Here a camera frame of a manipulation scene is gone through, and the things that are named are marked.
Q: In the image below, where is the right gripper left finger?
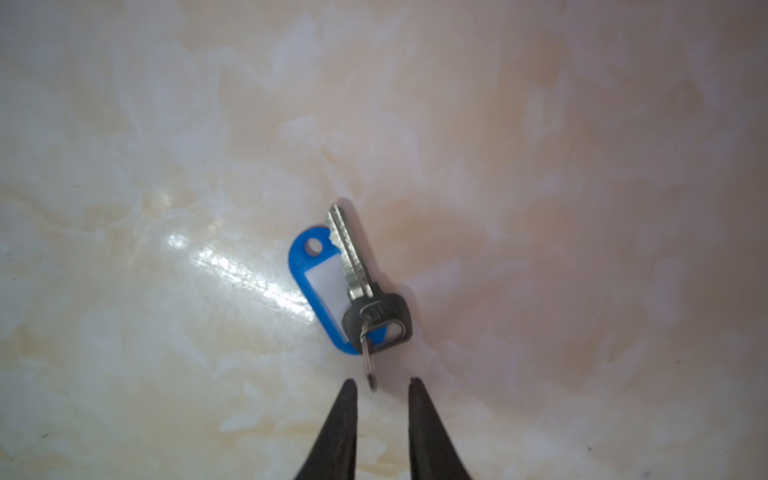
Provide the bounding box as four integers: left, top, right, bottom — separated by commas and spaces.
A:
295, 379, 358, 480

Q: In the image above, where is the key with blue tag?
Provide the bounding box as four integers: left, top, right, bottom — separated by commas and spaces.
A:
288, 203, 413, 391

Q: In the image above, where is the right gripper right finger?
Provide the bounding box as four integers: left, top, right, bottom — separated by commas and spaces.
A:
408, 377, 470, 480

